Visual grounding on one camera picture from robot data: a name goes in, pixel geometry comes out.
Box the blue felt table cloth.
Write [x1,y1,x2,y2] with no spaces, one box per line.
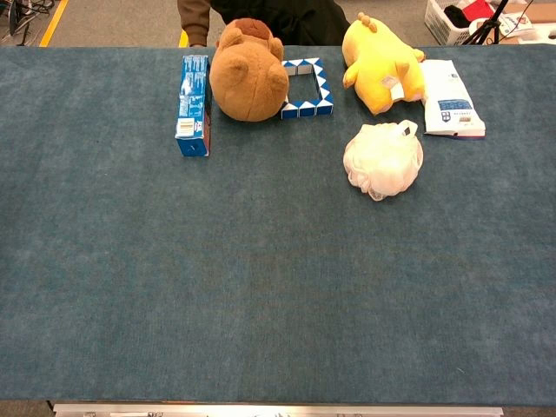
[0,44,556,403]

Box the white mesh bath sponge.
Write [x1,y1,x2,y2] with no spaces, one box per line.
[342,119,425,202]

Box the blue white snake puzzle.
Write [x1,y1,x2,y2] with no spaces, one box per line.
[280,57,334,121]

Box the blue toothpaste box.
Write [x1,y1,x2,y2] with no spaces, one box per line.
[174,54,213,158]

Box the brown plush bear toy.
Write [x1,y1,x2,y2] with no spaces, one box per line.
[208,17,290,122]

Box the yellow plush dinosaur toy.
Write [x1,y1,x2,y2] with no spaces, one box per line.
[341,11,427,117]

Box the person in dark clothes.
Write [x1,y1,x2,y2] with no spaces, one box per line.
[176,0,352,48]

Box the white wet wipes pack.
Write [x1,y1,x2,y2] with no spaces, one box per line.
[420,59,487,141]

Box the white plastic laundry basket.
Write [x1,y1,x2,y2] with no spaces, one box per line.
[423,0,500,47]

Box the black tripod stand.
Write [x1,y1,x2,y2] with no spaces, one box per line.
[462,0,510,46]

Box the white printed box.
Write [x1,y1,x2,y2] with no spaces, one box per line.
[497,11,535,39]

